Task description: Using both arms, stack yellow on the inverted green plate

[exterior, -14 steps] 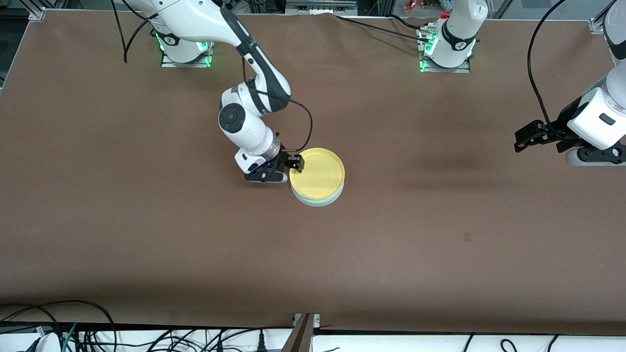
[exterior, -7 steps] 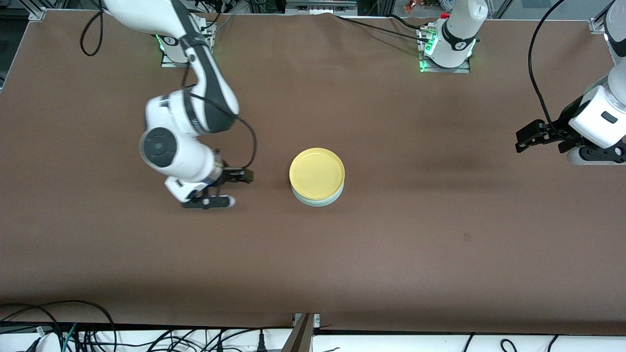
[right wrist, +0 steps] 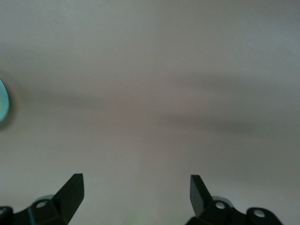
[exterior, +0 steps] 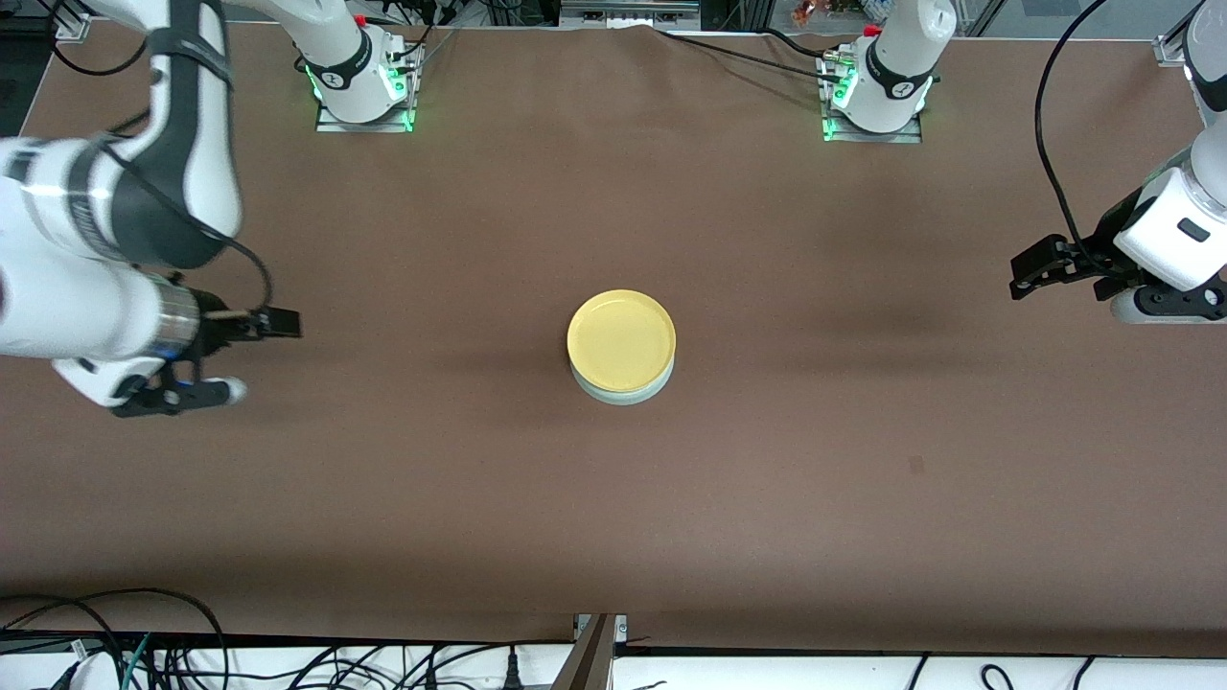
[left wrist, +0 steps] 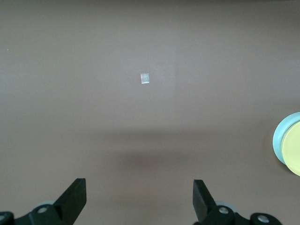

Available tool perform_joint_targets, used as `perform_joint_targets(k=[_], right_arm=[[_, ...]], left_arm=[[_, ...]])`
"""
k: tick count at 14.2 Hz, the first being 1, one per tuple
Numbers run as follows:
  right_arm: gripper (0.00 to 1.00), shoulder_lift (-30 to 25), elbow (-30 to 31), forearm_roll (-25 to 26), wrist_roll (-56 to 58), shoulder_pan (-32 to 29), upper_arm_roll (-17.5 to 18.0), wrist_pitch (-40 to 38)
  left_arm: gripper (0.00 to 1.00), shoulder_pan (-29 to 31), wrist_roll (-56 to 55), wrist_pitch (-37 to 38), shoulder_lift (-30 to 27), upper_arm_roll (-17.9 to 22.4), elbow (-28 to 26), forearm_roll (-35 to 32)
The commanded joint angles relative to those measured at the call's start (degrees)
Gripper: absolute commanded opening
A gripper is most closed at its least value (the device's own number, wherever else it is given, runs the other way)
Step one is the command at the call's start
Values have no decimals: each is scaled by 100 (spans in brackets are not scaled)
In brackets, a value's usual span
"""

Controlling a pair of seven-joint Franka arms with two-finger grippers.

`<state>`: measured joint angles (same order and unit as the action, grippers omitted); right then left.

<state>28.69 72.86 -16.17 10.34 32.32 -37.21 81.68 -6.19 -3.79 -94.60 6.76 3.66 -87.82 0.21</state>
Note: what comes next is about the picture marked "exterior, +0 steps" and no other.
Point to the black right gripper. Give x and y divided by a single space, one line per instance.
217 331

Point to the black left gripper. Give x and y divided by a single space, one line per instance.
1096 256

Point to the yellow round plate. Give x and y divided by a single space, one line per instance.
621 340

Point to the pale green round plate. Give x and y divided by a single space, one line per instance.
623 399

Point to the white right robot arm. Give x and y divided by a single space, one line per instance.
57 307

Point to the aluminium corner profile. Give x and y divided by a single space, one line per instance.
1171 50

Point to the orange object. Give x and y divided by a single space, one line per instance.
824 10

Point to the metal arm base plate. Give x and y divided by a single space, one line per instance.
906 137
326 125

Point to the aluminium corner bracket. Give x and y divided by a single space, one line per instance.
72 27

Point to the metal table bracket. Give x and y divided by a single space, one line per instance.
590 656

